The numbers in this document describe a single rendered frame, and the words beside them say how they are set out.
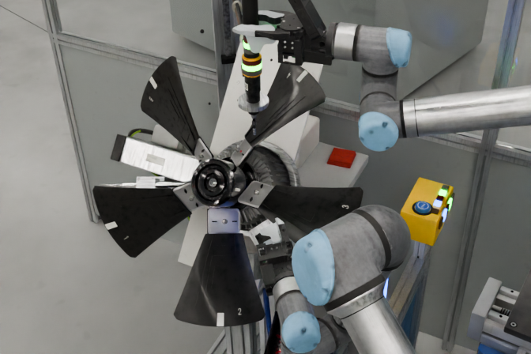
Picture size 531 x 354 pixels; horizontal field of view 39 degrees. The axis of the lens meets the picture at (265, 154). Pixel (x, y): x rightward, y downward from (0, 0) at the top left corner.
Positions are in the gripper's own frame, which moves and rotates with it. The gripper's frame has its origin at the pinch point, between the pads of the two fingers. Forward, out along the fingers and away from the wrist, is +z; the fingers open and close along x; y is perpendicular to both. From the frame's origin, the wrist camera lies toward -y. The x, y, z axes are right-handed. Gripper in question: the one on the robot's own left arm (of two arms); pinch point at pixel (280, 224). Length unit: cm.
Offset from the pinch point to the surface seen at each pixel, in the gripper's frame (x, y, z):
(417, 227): 18.3, -36.1, 7.0
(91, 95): 35, 57, 137
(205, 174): -7.8, 15.2, 15.1
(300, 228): 0.3, -4.2, -2.7
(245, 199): -1.7, 7.0, 9.7
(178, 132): -9.6, 20.1, 32.5
